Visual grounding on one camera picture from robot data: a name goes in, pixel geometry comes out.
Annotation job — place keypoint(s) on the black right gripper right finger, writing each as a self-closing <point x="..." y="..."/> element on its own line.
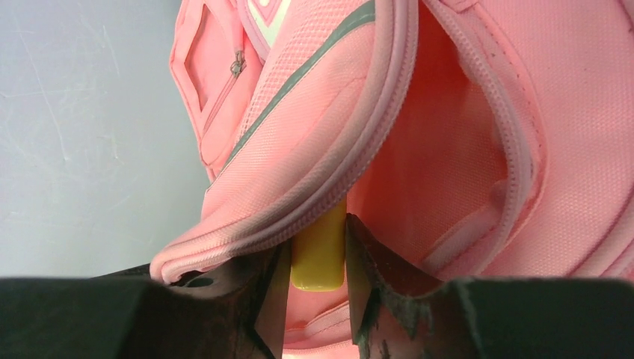
<point x="399" y="311"/>

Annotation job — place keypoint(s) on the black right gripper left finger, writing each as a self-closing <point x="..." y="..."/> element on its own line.
<point x="234" y="311"/>

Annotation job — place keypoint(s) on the yellow highlighter marker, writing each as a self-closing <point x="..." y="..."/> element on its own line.
<point x="318" y="253"/>

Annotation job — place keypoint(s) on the pink student backpack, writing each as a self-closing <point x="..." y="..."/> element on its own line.
<point x="470" y="137"/>

